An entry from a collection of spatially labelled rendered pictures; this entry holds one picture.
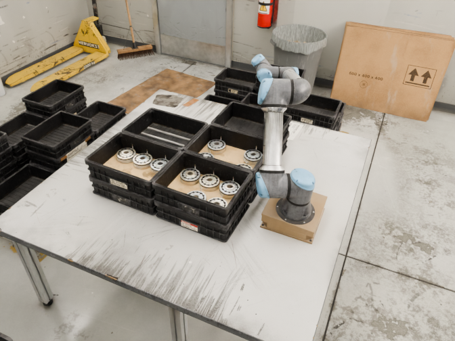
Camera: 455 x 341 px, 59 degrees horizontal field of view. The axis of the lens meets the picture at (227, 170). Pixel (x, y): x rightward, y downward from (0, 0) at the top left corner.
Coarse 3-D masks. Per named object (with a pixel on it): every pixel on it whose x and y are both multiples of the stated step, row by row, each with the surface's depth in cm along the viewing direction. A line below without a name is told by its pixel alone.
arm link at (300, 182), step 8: (296, 168) 185; (288, 176) 183; (296, 176) 181; (304, 176) 182; (312, 176) 183; (288, 184) 181; (296, 184) 180; (304, 184) 179; (312, 184) 180; (288, 192) 181; (296, 192) 181; (304, 192) 181; (312, 192) 185; (296, 200) 186; (304, 200) 185
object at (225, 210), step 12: (180, 156) 207; (168, 168) 199; (240, 168) 200; (156, 180) 191; (168, 192) 187; (180, 192) 185; (240, 192) 187; (204, 204) 181; (216, 204) 179; (228, 204) 179
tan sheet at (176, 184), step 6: (174, 180) 207; (168, 186) 203; (174, 186) 203; (180, 186) 203; (186, 186) 203; (192, 186) 204; (198, 186) 204; (186, 192) 200; (204, 192) 200; (210, 192) 200; (216, 192) 200; (210, 198) 197
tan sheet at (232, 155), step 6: (204, 150) 228; (228, 150) 228; (234, 150) 229; (240, 150) 229; (216, 156) 224; (222, 156) 224; (228, 156) 224; (234, 156) 224; (240, 156) 224; (234, 162) 220; (240, 162) 220
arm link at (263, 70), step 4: (260, 64) 219; (264, 64) 218; (256, 68) 221; (260, 68) 215; (264, 68) 213; (268, 68) 215; (272, 68) 215; (276, 68) 215; (260, 72) 213; (264, 72) 212; (268, 72) 212; (272, 72) 214; (276, 72) 214; (260, 76) 213; (264, 76) 213; (268, 76) 213; (272, 76) 215; (276, 76) 215; (260, 80) 214
